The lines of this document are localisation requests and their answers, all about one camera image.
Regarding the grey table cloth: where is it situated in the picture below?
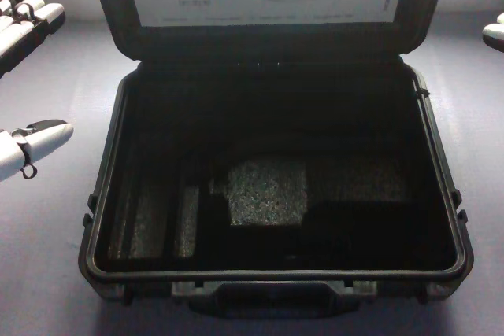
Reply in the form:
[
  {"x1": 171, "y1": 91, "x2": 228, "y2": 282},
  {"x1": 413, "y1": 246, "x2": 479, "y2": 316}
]
[{"x1": 0, "y1": 0, "x2": 504, "y2": 336}]

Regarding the black hard plastic case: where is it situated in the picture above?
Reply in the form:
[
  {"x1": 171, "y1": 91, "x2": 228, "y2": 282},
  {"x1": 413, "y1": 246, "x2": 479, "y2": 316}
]
[{"x1": 78, "y1": 0, "x2": 476, "y2": 319}]

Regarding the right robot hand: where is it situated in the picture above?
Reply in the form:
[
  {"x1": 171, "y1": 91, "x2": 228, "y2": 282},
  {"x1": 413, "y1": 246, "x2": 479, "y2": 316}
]
[{"x1": 0, "y1": 0, "x2": 75, "y2": 183}]

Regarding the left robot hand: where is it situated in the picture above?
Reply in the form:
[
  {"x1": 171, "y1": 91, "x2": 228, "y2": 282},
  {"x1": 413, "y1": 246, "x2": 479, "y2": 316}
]
[{"x1": 482, "y1": 12, "x2": 504, "y2": 54}]

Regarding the grey foam insert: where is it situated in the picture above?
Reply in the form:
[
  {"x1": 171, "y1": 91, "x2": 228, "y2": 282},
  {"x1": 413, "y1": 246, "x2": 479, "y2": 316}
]
[{"x1": 106, "y1": 157, "x2": 410, "y2": 262}]

